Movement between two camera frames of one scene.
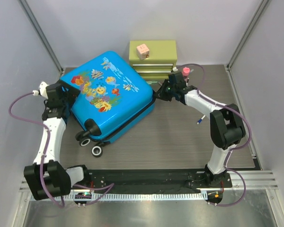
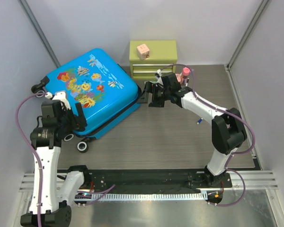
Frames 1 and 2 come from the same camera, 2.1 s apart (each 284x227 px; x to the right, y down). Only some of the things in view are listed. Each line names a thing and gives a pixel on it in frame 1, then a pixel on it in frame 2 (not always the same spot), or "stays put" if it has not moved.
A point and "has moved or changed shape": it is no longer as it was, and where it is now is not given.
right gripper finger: x=166 y=91 -> x=149 y=89
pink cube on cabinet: x=142 y=52 stays put
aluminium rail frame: x=244 y=181 stays put
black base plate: x=153 y=180 stays put
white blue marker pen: x=199 y=120 stays put
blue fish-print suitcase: x=113 y=97 has moved or changed shape
